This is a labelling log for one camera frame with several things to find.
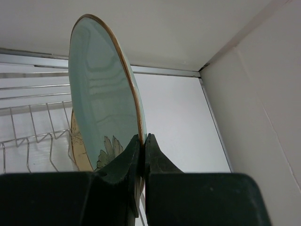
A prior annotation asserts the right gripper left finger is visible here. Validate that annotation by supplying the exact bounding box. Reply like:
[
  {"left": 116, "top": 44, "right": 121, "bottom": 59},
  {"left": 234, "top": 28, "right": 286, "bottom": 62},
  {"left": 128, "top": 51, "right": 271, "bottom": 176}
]
[{"left": 95, "top": 135, "right": 141, "bottom": 217}]

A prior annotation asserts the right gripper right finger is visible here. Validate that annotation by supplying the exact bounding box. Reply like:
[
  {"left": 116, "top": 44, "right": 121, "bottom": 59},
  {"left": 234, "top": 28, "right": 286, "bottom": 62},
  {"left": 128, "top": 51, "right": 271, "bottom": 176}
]
[{"left": 144, "top": 133, "right": 183, "bottom": 174}]

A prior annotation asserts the beige floral round plate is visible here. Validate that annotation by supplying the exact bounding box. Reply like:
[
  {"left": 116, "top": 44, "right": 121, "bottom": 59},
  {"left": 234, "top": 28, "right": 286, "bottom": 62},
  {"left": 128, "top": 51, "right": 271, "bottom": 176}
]
[{"left": 71, "top": 110, "right": 93, "bottom": 171}]

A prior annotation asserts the light green flower plate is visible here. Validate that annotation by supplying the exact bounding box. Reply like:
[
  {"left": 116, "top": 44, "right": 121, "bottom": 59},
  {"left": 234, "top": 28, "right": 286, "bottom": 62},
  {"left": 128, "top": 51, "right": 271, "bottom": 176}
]
[{"left": 68, "top": 14, "right": 148, "bottom": 201}]

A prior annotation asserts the silver wire dish rack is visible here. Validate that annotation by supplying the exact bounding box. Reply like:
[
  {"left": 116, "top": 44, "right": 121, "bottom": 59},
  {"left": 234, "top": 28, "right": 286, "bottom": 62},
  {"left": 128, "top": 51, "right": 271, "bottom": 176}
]
[{"left": 0, "top": 73, "right": 139, "bottom": 226}]

